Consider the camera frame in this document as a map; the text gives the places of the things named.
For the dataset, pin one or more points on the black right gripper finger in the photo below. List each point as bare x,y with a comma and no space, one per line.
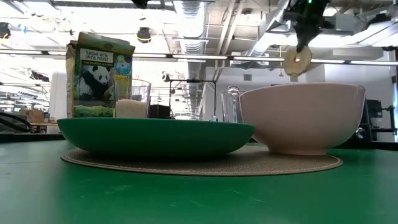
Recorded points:
301,35
311,32

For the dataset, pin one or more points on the beige bagel half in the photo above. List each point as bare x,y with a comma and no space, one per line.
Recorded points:
306,63

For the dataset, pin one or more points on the panda print cereal box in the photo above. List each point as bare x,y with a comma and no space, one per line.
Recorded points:
93,77

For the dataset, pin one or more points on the white ceramic bowl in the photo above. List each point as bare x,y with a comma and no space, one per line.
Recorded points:
301,118

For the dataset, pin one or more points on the empty clear drinking glass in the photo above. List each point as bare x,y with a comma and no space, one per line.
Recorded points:
230,105

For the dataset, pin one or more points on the black toaster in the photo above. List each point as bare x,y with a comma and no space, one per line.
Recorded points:
374,112

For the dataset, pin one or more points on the round beige woven placemat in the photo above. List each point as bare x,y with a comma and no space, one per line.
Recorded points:
248,165

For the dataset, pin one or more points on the black ceiling dome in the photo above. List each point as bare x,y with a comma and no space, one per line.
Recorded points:
144,35

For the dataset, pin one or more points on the small black box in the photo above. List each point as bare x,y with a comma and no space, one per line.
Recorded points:
159,111

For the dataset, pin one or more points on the green plate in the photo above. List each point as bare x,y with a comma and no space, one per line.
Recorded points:
155,137

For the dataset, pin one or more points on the glass filled with milk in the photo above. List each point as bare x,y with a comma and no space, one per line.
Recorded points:
132,107

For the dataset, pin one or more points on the silver ventilation duct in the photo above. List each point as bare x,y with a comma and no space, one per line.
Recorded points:
191,37

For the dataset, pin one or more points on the black curved bracket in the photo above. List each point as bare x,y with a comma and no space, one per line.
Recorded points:
18,119

